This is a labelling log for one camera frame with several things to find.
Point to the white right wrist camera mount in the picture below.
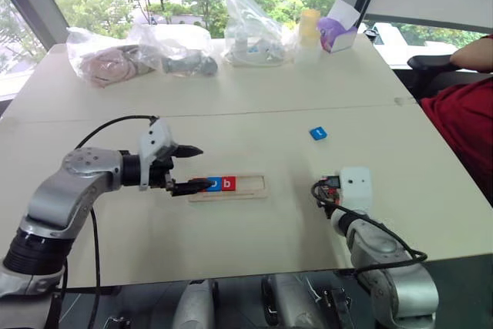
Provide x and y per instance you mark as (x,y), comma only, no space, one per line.
(356,188)

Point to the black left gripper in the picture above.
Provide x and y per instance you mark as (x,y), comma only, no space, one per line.
(159,173)

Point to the blue letter block t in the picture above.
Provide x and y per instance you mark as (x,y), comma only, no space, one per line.
(318,133)

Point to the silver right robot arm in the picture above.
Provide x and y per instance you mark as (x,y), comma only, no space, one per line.
(389,267)

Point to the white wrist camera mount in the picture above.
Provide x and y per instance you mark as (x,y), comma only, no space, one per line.
(356,188)
(154,138)

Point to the purple and white carton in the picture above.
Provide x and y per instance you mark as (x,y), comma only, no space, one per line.
(339,34)

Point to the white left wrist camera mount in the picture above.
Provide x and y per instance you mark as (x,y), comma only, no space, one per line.
(154,138)

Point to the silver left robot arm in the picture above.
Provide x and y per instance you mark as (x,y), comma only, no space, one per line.
(58,186)

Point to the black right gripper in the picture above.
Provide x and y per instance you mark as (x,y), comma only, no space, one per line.
(327,190)

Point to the person in red shirt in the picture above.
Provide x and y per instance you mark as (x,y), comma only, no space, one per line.
(462,121)

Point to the red letter block b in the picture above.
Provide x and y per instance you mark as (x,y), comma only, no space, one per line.
(228,184)

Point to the wooden letter tray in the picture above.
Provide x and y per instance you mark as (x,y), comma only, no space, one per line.
(250,186)

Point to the clear bag with white parts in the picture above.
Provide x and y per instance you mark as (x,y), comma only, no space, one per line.
(250,44)

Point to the plastic bag with grey item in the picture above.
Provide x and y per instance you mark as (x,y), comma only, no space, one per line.
(185,61)

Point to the yellow plastic bottle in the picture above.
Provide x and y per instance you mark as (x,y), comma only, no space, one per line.
(309,28)

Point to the blue letter block o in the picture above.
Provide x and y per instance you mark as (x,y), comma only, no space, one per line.
(215,184)

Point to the black office chair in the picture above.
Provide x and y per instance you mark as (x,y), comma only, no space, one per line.
(427,65)

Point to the plastic bag with pink cloth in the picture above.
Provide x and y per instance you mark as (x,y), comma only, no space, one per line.
(106,65)

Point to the grey rounded robot leg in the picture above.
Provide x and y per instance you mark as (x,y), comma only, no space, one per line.
(296,302)
(194,306)

